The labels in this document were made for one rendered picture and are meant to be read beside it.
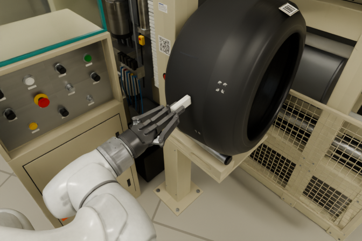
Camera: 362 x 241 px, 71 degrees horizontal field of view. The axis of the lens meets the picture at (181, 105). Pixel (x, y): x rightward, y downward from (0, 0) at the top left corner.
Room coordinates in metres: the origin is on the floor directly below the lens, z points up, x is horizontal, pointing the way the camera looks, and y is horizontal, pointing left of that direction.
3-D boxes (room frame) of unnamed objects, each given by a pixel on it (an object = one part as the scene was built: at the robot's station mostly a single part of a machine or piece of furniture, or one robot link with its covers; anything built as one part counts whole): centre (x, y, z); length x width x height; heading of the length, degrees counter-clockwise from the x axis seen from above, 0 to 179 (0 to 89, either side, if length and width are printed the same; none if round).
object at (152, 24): (1.06, 0.10, 1.19); 0.05 x 0.04 x 0.48; 134
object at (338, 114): (0.91, -0.57, 0.65); 0.90 x 0.02 x 0.70; 44
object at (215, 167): (0.75, -0.07, 0.84); 0.36 x 0.09 x 0.06; 44
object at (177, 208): (1.02, 0.02, 0.01); 0.27 x 0.27 x 0.02; 44
